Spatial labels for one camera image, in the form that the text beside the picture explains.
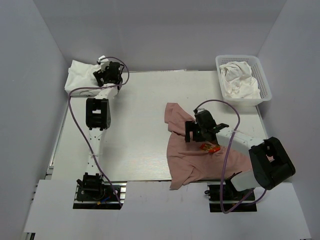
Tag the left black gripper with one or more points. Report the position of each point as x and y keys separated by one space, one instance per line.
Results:
x=99 y=75

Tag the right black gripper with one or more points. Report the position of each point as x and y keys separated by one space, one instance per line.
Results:
x=190 y=126

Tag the pink t-shirt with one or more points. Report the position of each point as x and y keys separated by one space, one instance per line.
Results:
x=189 y=161

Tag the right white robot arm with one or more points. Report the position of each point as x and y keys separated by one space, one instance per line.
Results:
x=271 y=165

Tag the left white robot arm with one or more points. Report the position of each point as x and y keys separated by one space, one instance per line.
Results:
x=98 y=111

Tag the folded white t-shirt stack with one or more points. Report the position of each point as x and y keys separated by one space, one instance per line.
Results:
x=80 y=75

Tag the crumpled white t-shirts in basket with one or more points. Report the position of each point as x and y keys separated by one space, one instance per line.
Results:
x=238 y=81

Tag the white plastic basket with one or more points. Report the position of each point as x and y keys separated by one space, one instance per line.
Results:
x=257 y=72

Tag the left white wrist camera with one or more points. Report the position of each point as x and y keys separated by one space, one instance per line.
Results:
x=101 y=59

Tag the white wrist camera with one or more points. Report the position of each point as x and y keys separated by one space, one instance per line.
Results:
x=101 y=59
x=200 y=109

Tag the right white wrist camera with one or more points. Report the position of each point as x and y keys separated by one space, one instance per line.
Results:
x=200 y=109

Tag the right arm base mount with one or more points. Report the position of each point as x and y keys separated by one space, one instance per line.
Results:
x=229 y=199

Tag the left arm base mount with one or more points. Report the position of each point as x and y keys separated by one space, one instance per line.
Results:
x=93 y=193

